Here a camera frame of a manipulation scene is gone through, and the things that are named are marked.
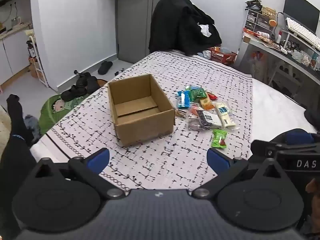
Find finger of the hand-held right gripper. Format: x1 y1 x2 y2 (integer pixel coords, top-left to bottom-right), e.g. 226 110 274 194
251 140 278 158
271 128 316 145

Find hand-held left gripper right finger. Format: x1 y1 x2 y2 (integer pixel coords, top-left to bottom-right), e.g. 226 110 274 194
192 148 285 200

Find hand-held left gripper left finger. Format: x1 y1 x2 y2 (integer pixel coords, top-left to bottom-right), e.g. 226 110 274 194
31 148 125 200

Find bright green snack packet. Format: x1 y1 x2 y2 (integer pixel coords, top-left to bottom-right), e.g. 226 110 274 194
211 129 228 149

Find black white snack packet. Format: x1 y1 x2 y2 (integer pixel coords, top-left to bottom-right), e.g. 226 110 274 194
196 110 222 128

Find cream blue-print snack packet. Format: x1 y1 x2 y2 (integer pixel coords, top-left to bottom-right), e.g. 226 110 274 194
215 101 237 128

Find orange-red clear snack packet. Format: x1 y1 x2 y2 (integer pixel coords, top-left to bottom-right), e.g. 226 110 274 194
188 105 202 117

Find brown cardboard box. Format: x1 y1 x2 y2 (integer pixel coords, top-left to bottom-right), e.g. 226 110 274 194
107 74 175 147

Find orange snack packet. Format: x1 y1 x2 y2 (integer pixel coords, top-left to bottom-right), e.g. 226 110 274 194
199 97 215 110

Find blue white snack packet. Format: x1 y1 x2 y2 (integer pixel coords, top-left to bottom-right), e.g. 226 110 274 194
176 90 192 109

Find dark green snack packet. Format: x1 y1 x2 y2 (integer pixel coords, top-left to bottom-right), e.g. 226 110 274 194
189 86 208 103

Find person's right hand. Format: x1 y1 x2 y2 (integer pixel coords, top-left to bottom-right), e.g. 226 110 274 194
306 178 320 219

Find dark cloth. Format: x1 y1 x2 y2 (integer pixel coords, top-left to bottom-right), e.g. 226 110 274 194
0 94 38 238
304 106 320 132

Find white bed sheet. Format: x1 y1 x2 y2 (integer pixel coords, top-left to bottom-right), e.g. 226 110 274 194
251 76 318 160

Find green cartoon floor mat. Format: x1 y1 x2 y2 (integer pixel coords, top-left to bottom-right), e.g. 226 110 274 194
39 79 108 136

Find black chunky shoe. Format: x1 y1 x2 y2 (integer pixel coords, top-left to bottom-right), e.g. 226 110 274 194
61 85 88 102

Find grey fuzzy cloth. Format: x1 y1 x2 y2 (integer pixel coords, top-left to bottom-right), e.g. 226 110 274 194
24 114 42 140

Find black chunky shoes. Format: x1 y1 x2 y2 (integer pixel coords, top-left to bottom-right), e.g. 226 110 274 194
76 72 100 93

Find white desk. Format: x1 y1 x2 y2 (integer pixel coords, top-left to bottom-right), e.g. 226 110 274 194
241 29 320 100

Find black slipper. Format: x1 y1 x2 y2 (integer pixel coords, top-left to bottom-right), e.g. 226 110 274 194
97 61 114 75

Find red plastic basket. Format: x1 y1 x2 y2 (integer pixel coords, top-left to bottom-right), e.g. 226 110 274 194
209 47 238 65

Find white keyboard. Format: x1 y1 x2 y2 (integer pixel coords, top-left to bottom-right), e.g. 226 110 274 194
285 17 320 52

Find white rack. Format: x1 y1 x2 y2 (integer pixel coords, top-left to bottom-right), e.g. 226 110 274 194
26 34 49 85

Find grey drawer organizer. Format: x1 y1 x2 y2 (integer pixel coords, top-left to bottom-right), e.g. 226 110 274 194
244 7 275 40

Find woven basket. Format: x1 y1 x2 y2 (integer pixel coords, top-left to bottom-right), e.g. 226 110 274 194
261 6 277 18

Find black computer monitor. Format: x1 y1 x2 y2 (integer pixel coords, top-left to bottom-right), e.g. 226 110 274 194
283 0 320 37

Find white crumpled cloth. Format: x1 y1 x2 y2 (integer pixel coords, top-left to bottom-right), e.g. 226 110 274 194
197 24 212 37

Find white kitchen cabinet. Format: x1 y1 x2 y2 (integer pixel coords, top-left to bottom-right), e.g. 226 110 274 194
0 22 34 85

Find grey door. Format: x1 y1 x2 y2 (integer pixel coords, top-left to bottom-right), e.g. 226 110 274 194
115 0 180 64

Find black coat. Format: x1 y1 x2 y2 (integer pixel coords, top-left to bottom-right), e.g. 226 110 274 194
149 0 222 55

